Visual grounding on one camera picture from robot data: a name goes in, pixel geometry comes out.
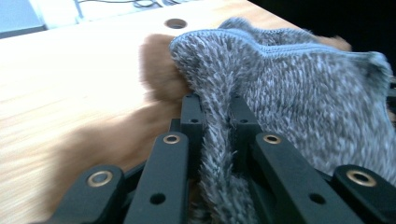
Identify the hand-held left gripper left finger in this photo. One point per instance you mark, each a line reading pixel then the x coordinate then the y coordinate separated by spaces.
pixel 193 115

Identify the brown teddy bear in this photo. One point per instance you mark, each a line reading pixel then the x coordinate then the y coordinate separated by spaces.
pixel 158 68

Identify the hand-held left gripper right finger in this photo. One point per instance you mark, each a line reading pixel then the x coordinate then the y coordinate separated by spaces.
pixel 241 121

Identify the grey knitted cloth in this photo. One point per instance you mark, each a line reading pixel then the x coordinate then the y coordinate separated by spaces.
pixel 295 93

